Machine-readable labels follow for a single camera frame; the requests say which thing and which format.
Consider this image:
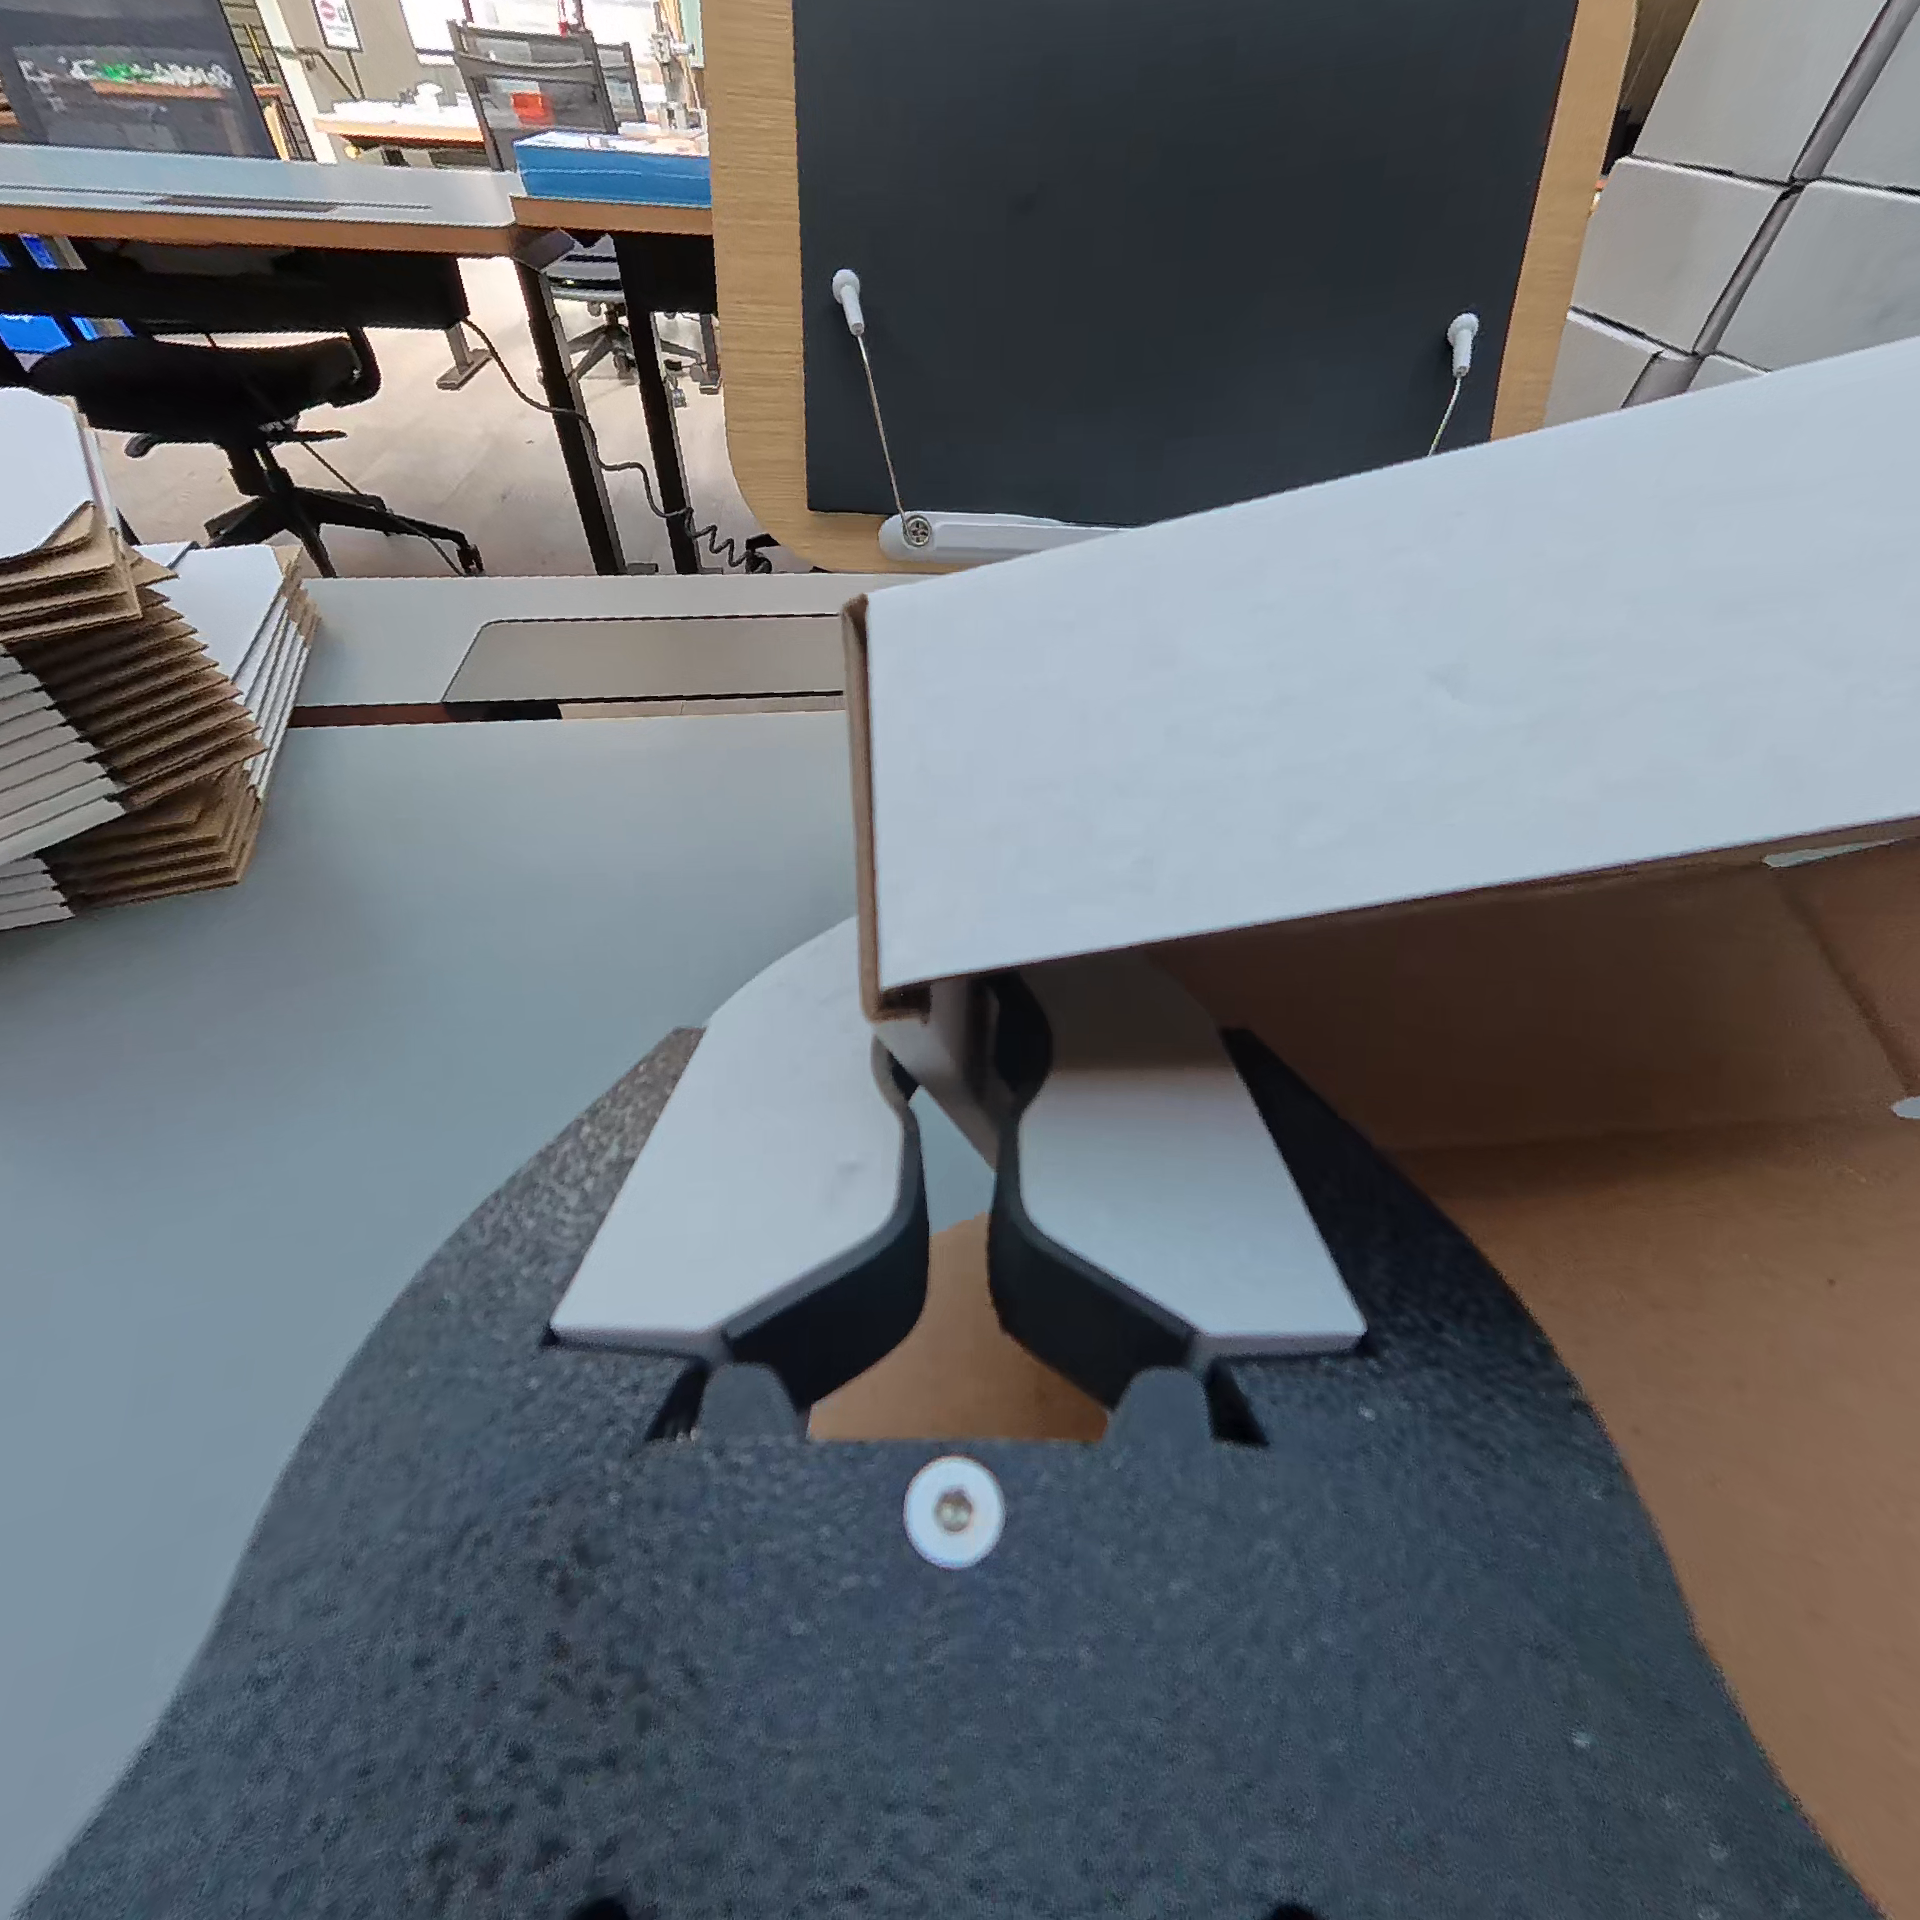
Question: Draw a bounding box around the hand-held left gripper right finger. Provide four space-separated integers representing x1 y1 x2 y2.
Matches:
982 966 1368 1412

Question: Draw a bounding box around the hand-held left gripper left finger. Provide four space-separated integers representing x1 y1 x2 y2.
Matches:
551 914 932 1407

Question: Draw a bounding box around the white cardboard box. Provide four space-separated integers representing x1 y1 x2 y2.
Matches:
809 335 1920 1920

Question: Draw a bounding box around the blue flat box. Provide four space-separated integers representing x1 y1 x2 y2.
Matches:
512 131 716 211

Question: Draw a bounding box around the white plastic bar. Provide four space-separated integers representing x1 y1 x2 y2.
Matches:
876 508 1144 567

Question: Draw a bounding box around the stack of flat cardboard sheets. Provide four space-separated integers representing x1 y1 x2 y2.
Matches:
0 385 319 934

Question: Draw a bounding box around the wooden partition board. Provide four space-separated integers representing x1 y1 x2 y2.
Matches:
698 0 1640 575

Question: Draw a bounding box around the black felt panel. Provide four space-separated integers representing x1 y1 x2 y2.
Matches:
791 0 1586 531

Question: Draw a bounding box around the wood-edged desk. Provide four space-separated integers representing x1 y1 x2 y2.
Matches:
510 191 722 575

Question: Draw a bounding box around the wooden desk with black legs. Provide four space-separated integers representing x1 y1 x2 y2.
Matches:
0 142 625 581

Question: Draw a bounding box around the stack of white folded boxes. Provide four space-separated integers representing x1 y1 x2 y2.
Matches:
1542 0 1920 433

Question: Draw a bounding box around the black mesh office chair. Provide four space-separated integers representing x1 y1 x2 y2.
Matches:
448 18 705 404

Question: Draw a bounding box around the dark display screen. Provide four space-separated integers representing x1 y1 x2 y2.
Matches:
0 0 282 159

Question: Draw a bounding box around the metal cable tray lid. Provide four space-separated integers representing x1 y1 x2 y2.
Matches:
440 613 849 710

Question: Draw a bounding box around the black coiled cable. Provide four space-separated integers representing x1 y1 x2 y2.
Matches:
456 315 781 581

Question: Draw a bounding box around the thin cord with white peg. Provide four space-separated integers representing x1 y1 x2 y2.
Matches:
830 268 912 522
1422 310 1487 461

